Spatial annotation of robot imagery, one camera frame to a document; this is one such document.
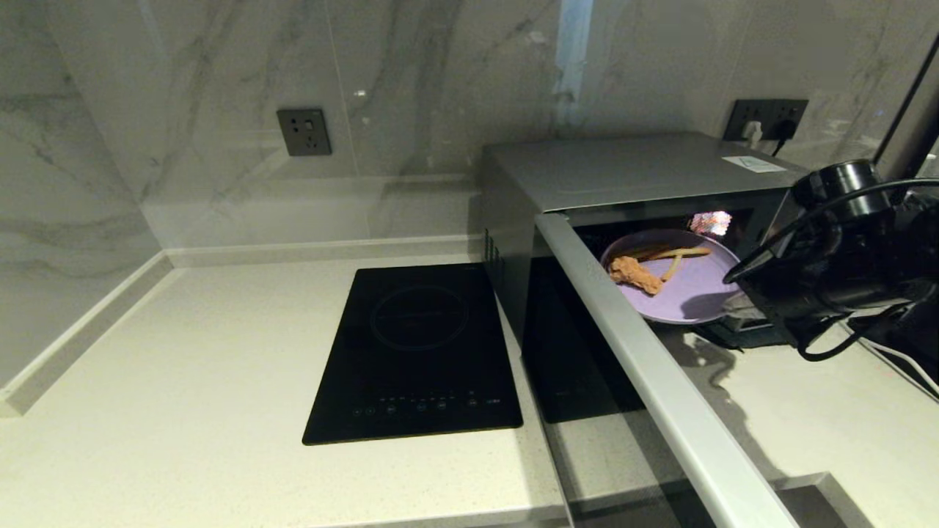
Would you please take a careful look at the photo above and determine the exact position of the black power plug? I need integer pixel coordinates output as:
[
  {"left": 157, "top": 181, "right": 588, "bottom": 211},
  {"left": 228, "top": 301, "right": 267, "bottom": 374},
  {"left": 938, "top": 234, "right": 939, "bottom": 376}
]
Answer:
[{"left": 770, "top": 120, "right": 797, "bottom": 157}]

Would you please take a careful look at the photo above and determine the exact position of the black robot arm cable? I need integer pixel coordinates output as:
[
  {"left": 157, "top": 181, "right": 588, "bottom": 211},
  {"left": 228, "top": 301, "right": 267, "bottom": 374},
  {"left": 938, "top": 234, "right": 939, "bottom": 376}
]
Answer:
[{"left": 723, "top": 178, "right": 939, "bottom": 362}]

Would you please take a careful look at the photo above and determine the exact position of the dark vertical frame post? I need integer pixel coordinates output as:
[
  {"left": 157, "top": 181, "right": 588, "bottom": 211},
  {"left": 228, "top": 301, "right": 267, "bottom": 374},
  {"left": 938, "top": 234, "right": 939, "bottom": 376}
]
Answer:
[{"left": 873, "top": 33, "right": 939, "bottom": 180}]

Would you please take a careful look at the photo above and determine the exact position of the lavender plate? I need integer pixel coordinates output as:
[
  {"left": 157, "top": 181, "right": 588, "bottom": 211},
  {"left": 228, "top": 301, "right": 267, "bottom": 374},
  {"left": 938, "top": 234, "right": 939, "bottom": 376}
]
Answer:
[{"left": 600, "top": 229, "right": 743, "bottom": 326}]

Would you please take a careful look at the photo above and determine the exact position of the fried chicken piece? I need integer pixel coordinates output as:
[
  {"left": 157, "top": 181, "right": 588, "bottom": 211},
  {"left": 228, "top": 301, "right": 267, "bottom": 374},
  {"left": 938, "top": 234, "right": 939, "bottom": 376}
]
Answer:
[{"left": 609, "top": 255, "right": 665, "bottom": 296}]

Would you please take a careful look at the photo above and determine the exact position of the grey double wall socket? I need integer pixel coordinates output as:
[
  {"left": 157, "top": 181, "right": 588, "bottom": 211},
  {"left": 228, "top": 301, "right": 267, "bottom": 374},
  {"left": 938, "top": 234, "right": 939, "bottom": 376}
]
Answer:
[{"left": 723, "top": 99, "right": 809, "bottom": 142}]

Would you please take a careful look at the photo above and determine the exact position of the black stand base with cables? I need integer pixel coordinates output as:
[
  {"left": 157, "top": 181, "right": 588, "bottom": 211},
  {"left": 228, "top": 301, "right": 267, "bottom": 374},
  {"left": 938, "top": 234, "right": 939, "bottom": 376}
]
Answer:
[{"left": 851, "top": 315, "right": 939, "bottom": 402}]

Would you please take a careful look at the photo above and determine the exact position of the grey single wall socket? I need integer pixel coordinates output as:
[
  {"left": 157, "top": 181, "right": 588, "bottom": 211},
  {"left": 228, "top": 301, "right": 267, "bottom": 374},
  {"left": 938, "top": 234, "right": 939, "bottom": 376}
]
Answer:
[{"left": 277, "top": 109, "right": 332, "bottom": 158}]

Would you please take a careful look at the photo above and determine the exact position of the white sticker label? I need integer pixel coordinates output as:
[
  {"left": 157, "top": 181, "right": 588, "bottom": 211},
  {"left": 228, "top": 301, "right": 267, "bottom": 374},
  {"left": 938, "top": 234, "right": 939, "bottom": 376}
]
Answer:
[{"left": 722, "top": 155, "right": 789, "bottom": 174}]

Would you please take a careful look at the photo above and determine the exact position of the black induction cooktop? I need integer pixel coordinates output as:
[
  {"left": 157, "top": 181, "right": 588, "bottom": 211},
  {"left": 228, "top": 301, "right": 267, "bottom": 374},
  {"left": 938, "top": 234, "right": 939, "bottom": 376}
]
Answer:
[{"left": 302, "top": 264, "right": 524, "bottom": 446}]

